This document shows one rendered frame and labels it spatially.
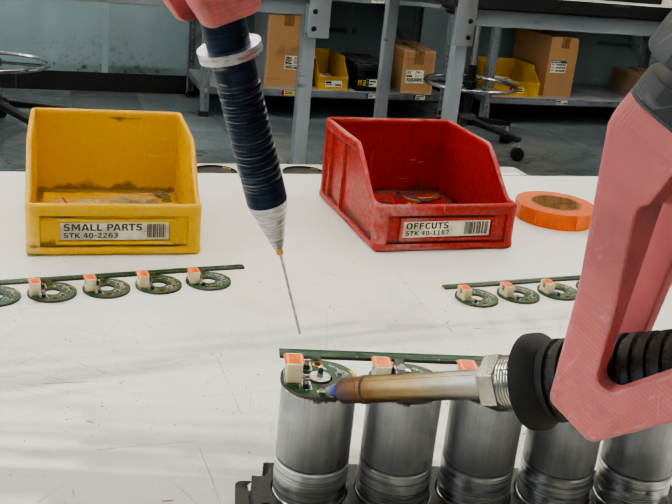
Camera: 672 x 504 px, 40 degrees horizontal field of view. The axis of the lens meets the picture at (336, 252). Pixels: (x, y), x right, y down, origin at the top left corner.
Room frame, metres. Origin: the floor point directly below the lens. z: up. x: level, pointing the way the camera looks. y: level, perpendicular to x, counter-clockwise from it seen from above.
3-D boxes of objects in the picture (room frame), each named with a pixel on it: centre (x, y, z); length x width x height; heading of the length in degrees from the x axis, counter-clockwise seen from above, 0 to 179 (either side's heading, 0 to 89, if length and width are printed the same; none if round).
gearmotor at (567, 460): (0.27, -0.08, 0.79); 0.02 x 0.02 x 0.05
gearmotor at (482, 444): (0.27, -0.05, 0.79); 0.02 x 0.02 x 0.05
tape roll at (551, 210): (0.67, -0.16, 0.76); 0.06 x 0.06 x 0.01
